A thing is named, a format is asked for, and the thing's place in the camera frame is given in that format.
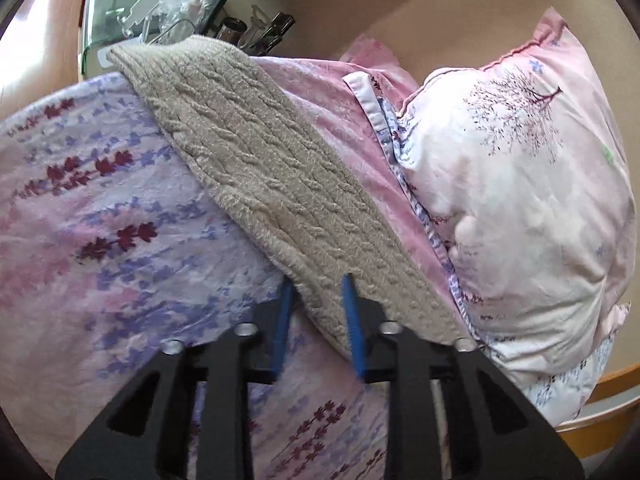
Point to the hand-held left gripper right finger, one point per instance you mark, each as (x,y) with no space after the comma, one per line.
(354,320)

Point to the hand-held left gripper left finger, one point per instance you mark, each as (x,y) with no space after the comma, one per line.
(283,317)

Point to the metal cups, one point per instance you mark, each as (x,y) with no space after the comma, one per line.
(255,32)

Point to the pink floral pillow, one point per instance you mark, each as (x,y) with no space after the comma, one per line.
(520,200)

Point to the floral purple bed sheet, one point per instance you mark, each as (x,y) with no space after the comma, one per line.
(125,240)

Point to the wooden bed frame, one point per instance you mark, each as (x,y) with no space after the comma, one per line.
(607,400)

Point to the glass table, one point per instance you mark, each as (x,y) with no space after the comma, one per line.
(150,5)

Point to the pink quilt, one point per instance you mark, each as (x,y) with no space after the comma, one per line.
(350,125)

